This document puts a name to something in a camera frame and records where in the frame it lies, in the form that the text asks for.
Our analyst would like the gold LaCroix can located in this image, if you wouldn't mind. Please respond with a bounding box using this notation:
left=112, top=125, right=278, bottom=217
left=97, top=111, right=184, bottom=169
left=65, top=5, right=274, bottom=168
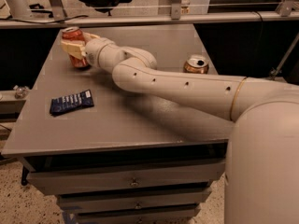
left=183, top=54, right=209, bottom=74

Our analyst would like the black cable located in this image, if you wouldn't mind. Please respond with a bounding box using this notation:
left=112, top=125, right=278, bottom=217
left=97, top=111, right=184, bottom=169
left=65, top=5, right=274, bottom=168
left=6, top=14, right=90, bottom=25

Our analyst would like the dark blue snack packet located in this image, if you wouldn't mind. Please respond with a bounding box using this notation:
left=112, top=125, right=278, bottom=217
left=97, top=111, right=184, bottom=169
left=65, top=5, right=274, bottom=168
left=50, top=90, right=94, bottom=117

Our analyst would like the middle grey drawer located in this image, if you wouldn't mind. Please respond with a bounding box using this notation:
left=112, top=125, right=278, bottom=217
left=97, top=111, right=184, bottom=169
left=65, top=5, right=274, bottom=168
left=58, top=185, right=211, bottom=214

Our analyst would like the grey drawer cabinet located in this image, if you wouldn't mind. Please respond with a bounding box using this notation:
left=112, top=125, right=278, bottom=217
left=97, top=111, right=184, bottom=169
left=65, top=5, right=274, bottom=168
left=1, top=23, right=237, bottom=224

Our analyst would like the grey metal rail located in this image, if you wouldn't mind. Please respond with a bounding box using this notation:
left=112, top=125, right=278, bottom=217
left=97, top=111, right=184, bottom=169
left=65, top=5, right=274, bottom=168
left=0, top=11, right=299, bottom=29

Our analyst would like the crumpled clear plastic bottle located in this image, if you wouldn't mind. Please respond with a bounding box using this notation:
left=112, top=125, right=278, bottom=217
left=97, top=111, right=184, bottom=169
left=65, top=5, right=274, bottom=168
left=13, top=85, right=30, bottom=99

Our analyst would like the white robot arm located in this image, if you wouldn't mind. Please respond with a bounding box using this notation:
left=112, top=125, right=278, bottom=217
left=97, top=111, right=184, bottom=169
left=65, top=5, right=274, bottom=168
left=61, top=34, right=299, bottom=224

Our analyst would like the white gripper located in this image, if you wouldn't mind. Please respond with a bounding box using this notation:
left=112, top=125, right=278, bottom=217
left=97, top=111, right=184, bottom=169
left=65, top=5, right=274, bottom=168
left=61, top=32, right=114, bottom=69

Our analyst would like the red coke can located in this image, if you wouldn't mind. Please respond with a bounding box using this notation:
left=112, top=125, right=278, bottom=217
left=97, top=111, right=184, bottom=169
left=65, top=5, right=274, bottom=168
left=61, top=27, right=89, bottom=69

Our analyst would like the grey drawer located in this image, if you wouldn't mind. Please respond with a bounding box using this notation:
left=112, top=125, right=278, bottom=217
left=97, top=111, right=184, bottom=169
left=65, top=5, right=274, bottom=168
left=58, top=185, right=211, bottom=214
left=76, top=204, right=199, bottom=224
left=27, top=159, right=225, bottom=195

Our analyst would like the top grey drawer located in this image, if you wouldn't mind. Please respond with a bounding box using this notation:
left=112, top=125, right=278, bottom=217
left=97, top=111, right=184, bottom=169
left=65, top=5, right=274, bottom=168
left=27, top=159, right=225, bottom=195

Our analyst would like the white pipe leg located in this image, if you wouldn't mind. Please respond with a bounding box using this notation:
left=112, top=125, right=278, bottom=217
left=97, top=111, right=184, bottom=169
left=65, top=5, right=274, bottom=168
left=5, top=0, right=32, bottom=19

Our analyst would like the bottom grey drawer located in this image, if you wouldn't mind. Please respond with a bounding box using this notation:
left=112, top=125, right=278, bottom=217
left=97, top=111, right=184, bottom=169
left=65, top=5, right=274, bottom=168
left=76, top=204, right=199, bottom=224

